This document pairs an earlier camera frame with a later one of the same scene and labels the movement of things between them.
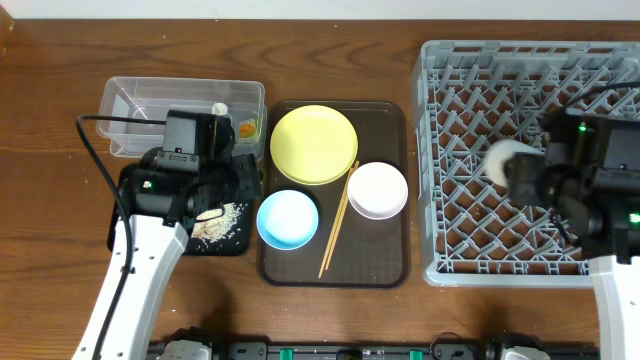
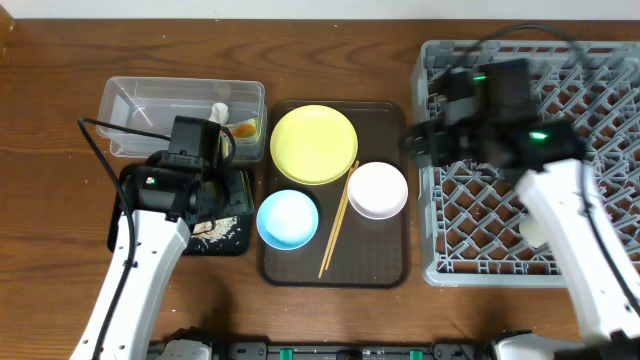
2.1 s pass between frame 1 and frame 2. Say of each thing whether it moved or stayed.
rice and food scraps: stayed
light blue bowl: stayed
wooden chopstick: stayed
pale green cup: moved
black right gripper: moved
